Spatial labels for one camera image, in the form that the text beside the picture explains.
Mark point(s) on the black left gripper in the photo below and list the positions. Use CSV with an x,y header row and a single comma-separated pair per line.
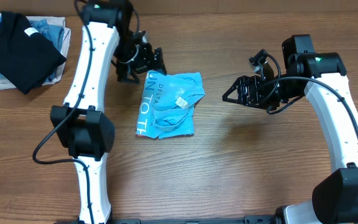
x,y
146,61

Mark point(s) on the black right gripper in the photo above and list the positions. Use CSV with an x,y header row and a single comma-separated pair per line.
x,y
238,86

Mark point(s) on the light blue t-shirt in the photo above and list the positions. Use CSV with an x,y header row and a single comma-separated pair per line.
x,y
168,103

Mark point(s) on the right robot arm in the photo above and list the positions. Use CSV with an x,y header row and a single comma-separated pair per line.
x,y
322,80

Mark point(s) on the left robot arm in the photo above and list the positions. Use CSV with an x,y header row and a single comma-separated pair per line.
x,y
80,123

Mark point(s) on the folded black shirt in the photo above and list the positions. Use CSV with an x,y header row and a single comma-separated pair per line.
x,y
27,58

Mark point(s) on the folded white cloth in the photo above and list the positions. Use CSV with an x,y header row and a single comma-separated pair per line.
x,y
57,21

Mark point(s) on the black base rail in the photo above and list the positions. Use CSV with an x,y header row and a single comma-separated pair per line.
x,y
197,221

